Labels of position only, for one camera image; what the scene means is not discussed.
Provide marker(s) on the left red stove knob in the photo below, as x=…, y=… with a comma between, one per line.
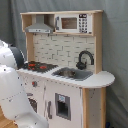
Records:
x=34, y=83

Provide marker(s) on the wooden toy kitchen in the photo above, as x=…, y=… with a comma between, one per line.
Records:
x=73, y=50

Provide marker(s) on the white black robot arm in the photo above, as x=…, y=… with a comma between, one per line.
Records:
x=13, y=98

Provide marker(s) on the grey toy sink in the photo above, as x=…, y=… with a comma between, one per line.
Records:
x=80, y=75

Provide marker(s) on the black toy stovetop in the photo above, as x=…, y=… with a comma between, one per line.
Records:
x=38, y=66

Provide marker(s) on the small silver toy pot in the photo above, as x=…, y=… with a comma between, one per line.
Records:
x=68, y=73

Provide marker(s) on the grey cabinet door handle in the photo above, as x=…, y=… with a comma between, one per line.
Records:
x=49, y=110

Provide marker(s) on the grey ice dispenser panel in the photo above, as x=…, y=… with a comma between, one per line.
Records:
x=63, y=108

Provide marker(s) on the toy microwave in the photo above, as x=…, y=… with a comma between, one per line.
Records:
x=74, y=23

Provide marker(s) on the toy oven door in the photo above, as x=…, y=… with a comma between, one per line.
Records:
x=33, y=104

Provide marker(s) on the grey range hood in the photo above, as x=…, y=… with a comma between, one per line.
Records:
x=38, y=25

